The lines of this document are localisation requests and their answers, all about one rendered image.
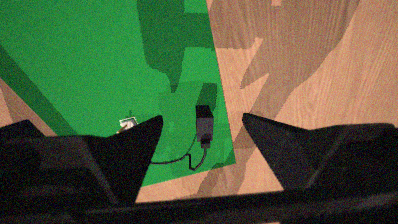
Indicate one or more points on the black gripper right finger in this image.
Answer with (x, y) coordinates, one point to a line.
(296, 155)

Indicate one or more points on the green circuit board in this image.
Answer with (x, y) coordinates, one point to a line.
(98, 67)

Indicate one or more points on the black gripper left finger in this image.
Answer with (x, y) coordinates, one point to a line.
(118, 162)

